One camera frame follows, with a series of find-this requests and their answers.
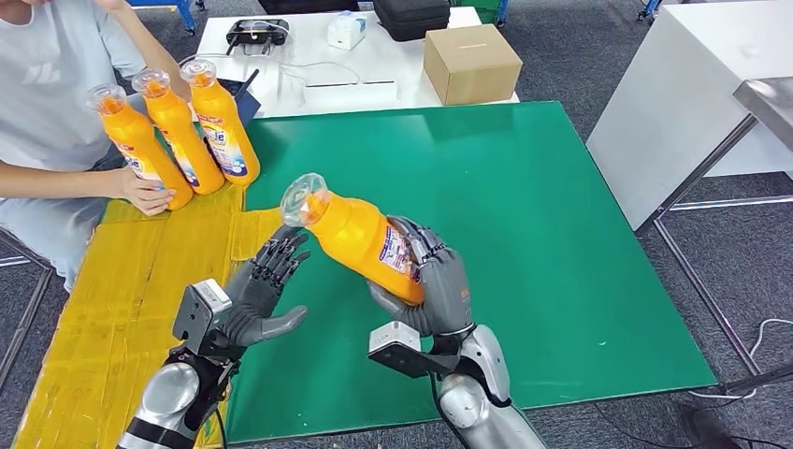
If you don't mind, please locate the blue metal cart frame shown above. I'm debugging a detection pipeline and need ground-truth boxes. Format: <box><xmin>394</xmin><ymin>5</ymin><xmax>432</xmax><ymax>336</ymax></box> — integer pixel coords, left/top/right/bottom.
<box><xmin>494</xmin><ymin>0</ymin><xmax>665</xmax><ymax>27</ymax></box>
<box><xmin>126</xmin><ymin>0</ymin><xmax>208</xmax><ymax>36</ymax></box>

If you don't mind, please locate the white cabinet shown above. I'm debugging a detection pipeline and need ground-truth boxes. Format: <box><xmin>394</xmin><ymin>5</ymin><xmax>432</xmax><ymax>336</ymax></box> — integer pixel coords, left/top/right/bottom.
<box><xmin>585</xmin><ymin>0</ymin><xmax>793</xmax><ymax>232</ymax></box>

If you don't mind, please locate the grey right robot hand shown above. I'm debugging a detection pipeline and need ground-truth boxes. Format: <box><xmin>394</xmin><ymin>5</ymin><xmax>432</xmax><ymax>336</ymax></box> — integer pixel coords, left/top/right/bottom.
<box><xmin>367</xmin><ymin>214</ymin><xmax>477</xmax><ymax>339</ymax></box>

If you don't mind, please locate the grey metal chair frame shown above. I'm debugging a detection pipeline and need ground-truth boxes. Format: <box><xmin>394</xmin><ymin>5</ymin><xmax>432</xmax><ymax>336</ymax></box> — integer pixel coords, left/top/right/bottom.
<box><xmin>0</xmin><ymin>230</ymin><xmax>54</xmax><ymax>392</ymax></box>

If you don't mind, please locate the brown cardboard box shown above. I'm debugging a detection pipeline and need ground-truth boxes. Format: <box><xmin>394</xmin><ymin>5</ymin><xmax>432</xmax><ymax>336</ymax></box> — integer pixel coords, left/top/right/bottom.
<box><xmin>423</xmin><ymin>24</ymin><xmax>524</xmax><ymax>107</ymax></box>

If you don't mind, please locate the white floor cable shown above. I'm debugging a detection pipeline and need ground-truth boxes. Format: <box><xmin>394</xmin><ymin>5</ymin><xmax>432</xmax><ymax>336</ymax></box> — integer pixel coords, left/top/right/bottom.
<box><xmin>689</xmin><ymin>317</ymin><xmax>793</xmax><ymax>401</ymax></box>

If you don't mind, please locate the green table mat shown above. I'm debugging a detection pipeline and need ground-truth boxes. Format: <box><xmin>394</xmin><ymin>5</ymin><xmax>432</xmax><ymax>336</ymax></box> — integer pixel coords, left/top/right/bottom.
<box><xmin>123</xmin><ymin>100</ymin><xmax>718</xmax><ymax>446</ymax></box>

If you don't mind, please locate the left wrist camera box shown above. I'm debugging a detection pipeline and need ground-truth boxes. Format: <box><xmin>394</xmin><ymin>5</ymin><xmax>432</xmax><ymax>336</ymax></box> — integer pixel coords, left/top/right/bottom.
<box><xmin>172</xmin><ymin>279</ymin><xmax>233</xmax><ymax>356</ymax></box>

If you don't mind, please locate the white table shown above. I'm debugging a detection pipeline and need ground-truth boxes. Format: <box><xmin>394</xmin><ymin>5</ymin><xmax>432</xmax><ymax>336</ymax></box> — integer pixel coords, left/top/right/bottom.
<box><xmin>185</xmin><ymin>6</ymin><xmax>520</xmax><ymax>122</ymax></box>

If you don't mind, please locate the steel table top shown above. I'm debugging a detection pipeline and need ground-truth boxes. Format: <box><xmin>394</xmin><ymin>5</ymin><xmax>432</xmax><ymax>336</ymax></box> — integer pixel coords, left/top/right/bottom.
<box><xmin>732</xmin><ymin>75</ymin><xmax>793</xmax><ymax>152</ymax></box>

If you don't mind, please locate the person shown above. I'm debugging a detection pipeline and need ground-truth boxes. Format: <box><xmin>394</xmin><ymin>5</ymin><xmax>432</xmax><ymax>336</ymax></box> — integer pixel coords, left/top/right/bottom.
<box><xmin>0</xmin><ymin>0</ymin><xmax>194</xmax><ymax>293</ymax></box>

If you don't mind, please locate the green plastic crate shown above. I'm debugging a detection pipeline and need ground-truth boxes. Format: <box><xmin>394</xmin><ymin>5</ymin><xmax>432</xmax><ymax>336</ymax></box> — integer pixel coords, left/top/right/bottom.
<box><xmin>448</xmin><ymin>0</ymin><xmax>502</xmax><ymax>24</ymax></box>

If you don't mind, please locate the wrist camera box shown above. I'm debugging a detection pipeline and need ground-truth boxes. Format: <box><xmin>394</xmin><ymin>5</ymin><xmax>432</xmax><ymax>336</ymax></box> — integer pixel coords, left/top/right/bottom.
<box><xmin>367</xmin><ymin>321</ymin><xmax>463</xmax><ymax>379</ymax></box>
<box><xmin>172</xmin><ymin>279</ymin><xmax>233</xmax><ymax>356</ymax></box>

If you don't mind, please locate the yellow tape patch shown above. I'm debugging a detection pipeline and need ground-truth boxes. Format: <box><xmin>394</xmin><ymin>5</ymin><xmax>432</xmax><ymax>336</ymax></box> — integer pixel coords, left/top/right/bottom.
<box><xmin>12</xmin><ymin>182</ymin><xmax>286</xmax><ymax>449</ymax></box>

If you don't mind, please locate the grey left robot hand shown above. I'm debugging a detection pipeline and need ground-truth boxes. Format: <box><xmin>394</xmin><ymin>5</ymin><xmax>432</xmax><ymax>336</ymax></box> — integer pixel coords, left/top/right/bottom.
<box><xmin>222</xmin><ymin>225</ymin><xmax>311</xmax><ymax>348</ymax></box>

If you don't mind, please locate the dark blue tablet case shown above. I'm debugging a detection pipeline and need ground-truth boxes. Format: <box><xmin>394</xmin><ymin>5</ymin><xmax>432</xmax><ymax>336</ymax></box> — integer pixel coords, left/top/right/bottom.
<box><xmin>216</xmin><ymin>69</ymin><xmax>263</xmax><ymax>128</ymax></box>

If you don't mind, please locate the small white tissue box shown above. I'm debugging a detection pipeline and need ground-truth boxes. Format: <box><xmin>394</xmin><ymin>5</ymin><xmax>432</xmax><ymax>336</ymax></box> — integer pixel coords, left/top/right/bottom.
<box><xmin>326</xmin><ymin>10</ymin><xmax>368</xmax><ymax>52</ymax></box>

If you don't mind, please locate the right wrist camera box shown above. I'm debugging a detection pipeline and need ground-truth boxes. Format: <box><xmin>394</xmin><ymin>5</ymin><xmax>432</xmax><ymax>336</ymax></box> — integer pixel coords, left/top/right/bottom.
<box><xmin>367</xmin><ymin>321</ymin><xmax>463</xmax><ymax>379</ymax></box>

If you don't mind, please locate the orange detergent bottle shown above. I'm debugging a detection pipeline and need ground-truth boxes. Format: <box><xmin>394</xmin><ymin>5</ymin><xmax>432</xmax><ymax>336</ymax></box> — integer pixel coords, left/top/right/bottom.
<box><xmin>131</xmin><ymin>67</ymin><xmax>226</xmax><ymax>196</ymax></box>
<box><xmin>85</xmin><ymin>83</ymin><xmax>195</xmax><ymax>212</ymax></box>
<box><xmin>280</xmin><ymin>172</ymin><xmax>428</xmax><ymax>306</ymax></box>
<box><xmin>180</xmin><ymin>58</ymin><xmax>262</xmax><ymax>188</ymax></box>

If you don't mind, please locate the black hard carrying case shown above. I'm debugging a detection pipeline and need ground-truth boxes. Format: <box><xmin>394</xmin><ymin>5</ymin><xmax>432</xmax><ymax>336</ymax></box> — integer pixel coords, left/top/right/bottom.
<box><xmin>372</xmin><ymin>0</ymin><xmax>452</xmax><ymax>43</ymax></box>

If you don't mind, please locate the black bag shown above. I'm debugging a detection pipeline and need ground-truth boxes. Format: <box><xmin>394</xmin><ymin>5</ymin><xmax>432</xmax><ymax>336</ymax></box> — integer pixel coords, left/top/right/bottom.
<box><xmin>258</xmin><ymin>0</ymin><xmax>361</xmax><ymax>16</ymax></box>

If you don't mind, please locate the person's right hand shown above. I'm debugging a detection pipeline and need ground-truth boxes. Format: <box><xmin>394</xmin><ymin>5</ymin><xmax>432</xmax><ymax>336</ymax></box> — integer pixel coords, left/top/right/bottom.
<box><xmin>117</xmin><ymin>166</ymin><xmax>178</xmax><ymax>217</ymax></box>

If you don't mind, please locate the grey metal table frame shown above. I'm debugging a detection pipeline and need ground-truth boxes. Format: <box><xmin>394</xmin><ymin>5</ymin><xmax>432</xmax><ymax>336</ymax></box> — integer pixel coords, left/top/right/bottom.
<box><xmin>634</xmin><ymin>112</ymin><xmax>793</xmax><ymax>398</ymax></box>

